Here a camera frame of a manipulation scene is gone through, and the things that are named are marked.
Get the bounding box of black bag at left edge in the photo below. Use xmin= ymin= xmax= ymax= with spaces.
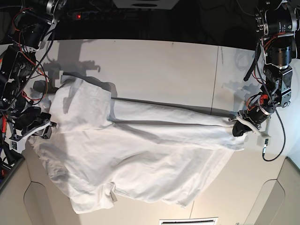
xmin=0 ymin=142 xmax=24 ymax=170

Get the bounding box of white floor vent grille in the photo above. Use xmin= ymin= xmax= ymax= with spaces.
xmin=159 ymin=217 xmax=218 ymax=225

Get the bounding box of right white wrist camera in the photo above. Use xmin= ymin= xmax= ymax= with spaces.
xmin=9 ymin=137 xmax=26 ymax=153

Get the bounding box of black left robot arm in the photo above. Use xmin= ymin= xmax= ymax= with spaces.
xmin=230 ymin=0 xmax=300 ymax=137

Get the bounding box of white power strip red switch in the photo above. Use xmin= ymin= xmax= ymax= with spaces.
xmin=72 ymin=11 xmax=127 ymax=20

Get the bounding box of white t-shirt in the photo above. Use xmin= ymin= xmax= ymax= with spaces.
xmin=29 ymin=78 xmax=245 ymax=214

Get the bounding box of red handled tool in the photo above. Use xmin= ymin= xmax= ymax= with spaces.
xmin=1 ymin=112 xmax=8 ymax=146

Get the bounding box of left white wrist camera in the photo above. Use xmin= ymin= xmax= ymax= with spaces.
xmin=257 ymin=134 xmax=271 ymax=147

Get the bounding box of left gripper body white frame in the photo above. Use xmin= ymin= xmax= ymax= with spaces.
xmin=229 ymin=104 xmax=273 ymax=135

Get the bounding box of black braided camera cable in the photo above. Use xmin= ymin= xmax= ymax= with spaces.
xmin=254 ymin=39 xmax=287 ymax=162

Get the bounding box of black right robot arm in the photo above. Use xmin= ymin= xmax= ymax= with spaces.
xmin=0 ymin=0 xmax=66 ymax=141

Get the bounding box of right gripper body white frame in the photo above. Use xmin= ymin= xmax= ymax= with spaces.
xmin=10 ymin=107 xmax=58 ymax=140

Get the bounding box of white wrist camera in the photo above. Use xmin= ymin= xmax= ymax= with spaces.
xmin=9 ymin=137 xmax=26 ymax=153
xmin=257 ymin=134 xmax=271 ymax=147

